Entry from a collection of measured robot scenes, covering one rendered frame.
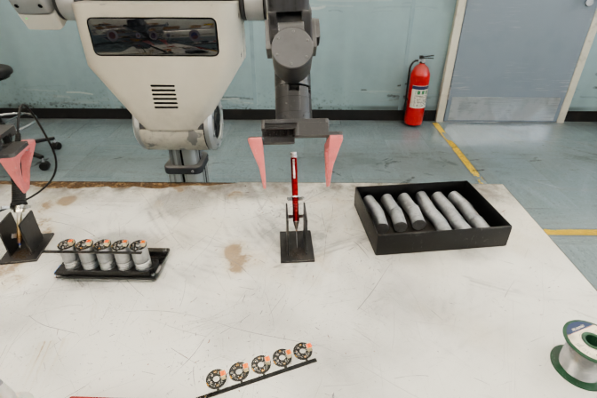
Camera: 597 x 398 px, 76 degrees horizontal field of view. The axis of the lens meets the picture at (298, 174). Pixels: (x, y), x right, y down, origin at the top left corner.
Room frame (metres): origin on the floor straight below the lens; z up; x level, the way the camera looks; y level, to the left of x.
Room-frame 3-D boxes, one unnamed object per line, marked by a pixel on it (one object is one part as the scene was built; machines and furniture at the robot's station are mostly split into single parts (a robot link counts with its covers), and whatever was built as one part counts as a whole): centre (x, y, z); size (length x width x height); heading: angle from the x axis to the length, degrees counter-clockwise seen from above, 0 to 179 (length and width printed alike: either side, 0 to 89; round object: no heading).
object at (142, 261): (0.46, 0.25, 0.79); 0.02 x 0.02 x 0.05
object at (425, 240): (0.59, -0.24, 0.77); 0.24 x 0.16 x 0.04; 96
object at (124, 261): (0.46, 0.27, 0.79); 0.02 x 0.02 x 0.05
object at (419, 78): (2.97, -0.95, 0.29); 0.16 x 0.15 x 0.55; 89
